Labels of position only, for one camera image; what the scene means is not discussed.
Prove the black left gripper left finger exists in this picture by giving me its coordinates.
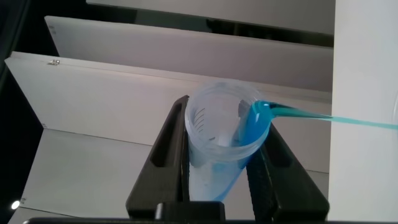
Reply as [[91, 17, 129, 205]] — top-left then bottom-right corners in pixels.
[[126, 95, 191, 219]]

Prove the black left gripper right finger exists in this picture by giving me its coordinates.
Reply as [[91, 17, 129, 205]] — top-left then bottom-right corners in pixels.
[[245, 123, 330, 222]]

